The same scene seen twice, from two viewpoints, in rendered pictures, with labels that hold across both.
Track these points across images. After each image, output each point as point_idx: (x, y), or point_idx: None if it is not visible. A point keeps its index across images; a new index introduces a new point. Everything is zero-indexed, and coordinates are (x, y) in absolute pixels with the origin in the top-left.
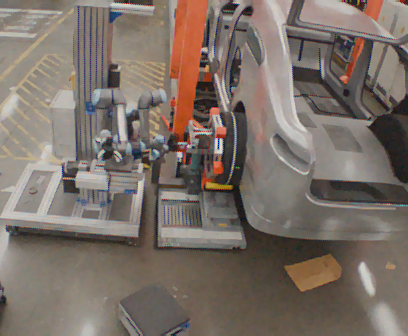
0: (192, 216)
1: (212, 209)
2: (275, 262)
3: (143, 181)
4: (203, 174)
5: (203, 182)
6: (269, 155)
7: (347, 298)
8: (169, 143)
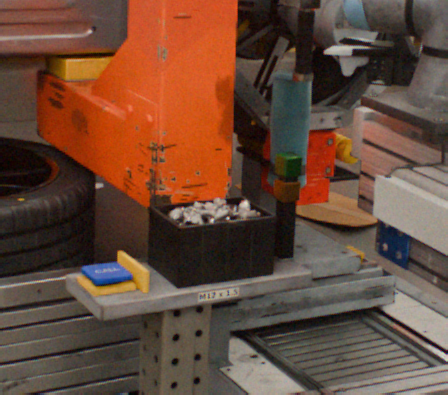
0: (334, 341)
1: (325, 251)
2: (344, 242)
3: (351, 383)
4: (310, 150)
5: (332, 165)
6: None
7: (353, 180)
8: (410, 42)
